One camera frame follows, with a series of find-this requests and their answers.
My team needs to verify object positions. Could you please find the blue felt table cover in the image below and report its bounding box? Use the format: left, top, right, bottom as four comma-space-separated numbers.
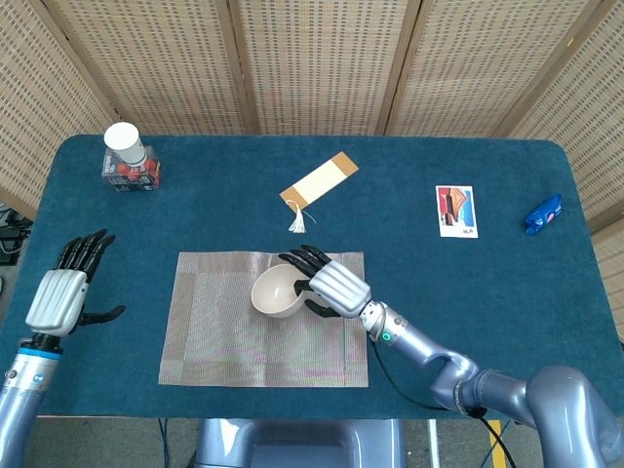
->
0, 135, 624, 421

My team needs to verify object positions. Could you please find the woven beige placemat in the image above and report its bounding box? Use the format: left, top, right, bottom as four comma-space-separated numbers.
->
158, 251, 371, 389

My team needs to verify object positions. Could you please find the clear box with red items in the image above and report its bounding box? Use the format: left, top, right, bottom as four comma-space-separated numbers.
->
100, 145, 163, 192

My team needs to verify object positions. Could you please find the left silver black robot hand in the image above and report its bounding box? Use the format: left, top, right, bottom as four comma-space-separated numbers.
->
23, 228, 127, 337

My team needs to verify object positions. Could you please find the blue cable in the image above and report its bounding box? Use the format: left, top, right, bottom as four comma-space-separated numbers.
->
156, 417, 170, 468

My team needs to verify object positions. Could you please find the blue snack packet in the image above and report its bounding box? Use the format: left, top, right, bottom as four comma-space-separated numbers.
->
524, 193, 564, 236

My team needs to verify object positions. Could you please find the tan white bookmark with tassel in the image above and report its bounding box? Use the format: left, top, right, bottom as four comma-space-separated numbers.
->
279, 151, 360, 237

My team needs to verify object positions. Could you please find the white table leg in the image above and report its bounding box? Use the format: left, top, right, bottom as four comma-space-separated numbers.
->
426, 418, 442, 468

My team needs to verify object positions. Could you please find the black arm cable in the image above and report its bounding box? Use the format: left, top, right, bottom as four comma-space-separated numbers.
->
368, 335, 518, 468

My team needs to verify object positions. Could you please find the blue-grey robot torso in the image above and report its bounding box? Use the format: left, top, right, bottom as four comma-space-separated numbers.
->
194, 417, 406, 468

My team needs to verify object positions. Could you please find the black equipment with cables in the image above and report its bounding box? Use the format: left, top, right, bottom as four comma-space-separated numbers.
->
0, 202, 34, 267

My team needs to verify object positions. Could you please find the white paper cup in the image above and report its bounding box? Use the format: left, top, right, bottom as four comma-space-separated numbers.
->
103, 122, 147, 166

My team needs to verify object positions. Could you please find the woven bamboo folding screen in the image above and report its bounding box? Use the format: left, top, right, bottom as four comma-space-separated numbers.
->
0, 0, 624, 337

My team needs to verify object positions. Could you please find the cream bowl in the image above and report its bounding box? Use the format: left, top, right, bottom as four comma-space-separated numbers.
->
250, 264, 307, 320

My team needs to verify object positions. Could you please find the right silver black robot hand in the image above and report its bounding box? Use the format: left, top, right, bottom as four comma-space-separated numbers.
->
278, 244, 372, 320

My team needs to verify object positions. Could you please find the colourful picture card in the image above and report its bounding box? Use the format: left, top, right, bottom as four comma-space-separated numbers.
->
435, 184, 480, 240

